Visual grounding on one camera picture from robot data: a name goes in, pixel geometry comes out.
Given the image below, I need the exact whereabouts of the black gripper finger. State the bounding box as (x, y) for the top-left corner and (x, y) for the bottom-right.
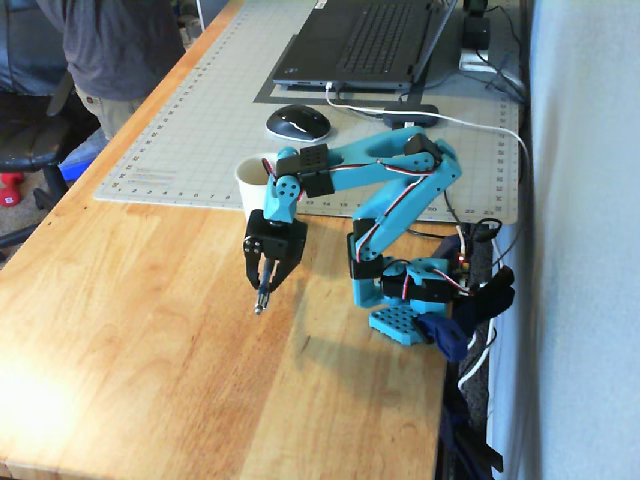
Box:
(269, 258), (301, 294)
(243, 234), (265, 291)

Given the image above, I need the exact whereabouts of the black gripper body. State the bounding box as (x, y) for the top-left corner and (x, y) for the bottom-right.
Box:
(243, 209), (309, 266)

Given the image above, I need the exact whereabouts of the blue and silver pen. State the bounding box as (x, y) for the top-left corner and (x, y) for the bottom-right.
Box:
(254, 257), (277, 316)

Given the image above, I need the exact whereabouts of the cream ceramic mug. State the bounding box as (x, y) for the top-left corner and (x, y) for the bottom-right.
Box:
(234, 156), (279, 214)

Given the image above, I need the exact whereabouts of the black and silver computer mouse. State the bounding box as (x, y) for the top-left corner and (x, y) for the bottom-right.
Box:
(264, 104), (333, 141)

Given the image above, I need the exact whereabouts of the grey gridded cutting mat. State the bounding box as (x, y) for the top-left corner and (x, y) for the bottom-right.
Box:
(93, 0), (521, 225)

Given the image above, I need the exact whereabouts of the dark blue table clamp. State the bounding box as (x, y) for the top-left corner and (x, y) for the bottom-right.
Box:
(417, 234), (516, 364)

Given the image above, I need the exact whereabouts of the black usb hub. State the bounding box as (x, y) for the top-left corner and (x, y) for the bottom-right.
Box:
(382, 103), (440, 129)

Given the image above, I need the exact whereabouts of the black laptop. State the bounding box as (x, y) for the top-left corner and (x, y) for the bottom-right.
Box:
(272, 0), (459, 94)

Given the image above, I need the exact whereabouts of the person in grey shirt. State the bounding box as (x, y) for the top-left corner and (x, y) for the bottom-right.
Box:
(34, 0), (186, 141)

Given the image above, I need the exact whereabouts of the black office chair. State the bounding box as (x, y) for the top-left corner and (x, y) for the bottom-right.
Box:
(0, 74), (101, 251)

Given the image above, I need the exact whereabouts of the red dumbbell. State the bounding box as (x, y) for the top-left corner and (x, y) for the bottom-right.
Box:
(0, 172), (26, 209)

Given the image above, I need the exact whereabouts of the black power adapter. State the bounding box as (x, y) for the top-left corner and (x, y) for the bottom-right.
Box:
(462, 15), (492, 50)

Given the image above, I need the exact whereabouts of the black cable on table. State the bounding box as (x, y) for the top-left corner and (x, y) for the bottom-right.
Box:
(442, 192), (504, 241)

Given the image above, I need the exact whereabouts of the white usb cable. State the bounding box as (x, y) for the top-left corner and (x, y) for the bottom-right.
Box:
(324, 81), (532, 394)

